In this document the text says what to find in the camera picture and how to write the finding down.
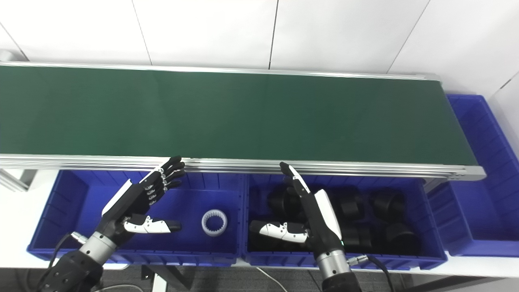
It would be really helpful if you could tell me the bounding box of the grey metal table stand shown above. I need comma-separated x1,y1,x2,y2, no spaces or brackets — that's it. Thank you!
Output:
141,266,191,292

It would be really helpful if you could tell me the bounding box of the blue plastic bin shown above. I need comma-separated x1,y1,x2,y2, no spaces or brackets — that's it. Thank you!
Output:
242,174,448,271
428,94,519,257
27,170,244,267

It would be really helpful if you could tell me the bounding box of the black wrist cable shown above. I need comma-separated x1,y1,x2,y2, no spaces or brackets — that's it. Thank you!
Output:
36,232,88,292
345,254,396,292

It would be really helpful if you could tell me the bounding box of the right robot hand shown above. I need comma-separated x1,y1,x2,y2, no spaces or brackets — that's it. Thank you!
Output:
249,161,344,256

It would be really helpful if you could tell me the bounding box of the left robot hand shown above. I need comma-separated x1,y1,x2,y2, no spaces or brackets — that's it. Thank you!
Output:
97,156,186,246

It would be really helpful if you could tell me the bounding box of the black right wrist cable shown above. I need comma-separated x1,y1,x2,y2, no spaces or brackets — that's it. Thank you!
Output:
345,254,396,292

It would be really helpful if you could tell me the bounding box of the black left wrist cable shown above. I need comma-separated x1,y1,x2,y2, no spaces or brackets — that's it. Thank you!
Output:
36,232,88,292

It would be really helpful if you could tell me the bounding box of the white toothed ring part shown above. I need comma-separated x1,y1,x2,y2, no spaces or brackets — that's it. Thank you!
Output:
202,209,228,236

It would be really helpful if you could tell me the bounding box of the white floor cable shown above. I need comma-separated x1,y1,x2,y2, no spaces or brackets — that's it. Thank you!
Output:
255,267,289,292

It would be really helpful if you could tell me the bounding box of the aluminium conveyor leg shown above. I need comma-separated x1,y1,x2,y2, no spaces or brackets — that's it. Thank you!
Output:
0,168,38,192

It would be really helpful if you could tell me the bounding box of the green conveyor belt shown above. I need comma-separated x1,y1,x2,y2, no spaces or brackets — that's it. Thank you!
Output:
0,65,479,166
0,61,486,182

